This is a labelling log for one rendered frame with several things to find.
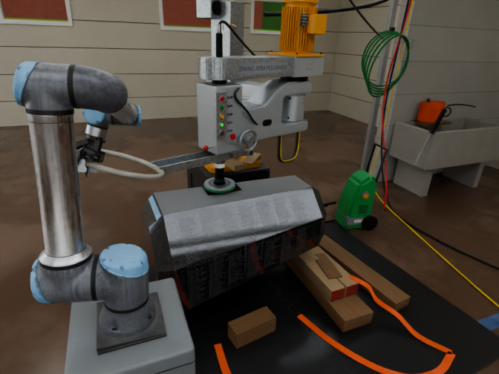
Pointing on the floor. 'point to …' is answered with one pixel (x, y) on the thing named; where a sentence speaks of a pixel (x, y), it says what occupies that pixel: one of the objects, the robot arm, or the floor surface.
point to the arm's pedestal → (79, 324)
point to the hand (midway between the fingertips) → (81, 174)
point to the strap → (356, 354)
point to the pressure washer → (359, 198)
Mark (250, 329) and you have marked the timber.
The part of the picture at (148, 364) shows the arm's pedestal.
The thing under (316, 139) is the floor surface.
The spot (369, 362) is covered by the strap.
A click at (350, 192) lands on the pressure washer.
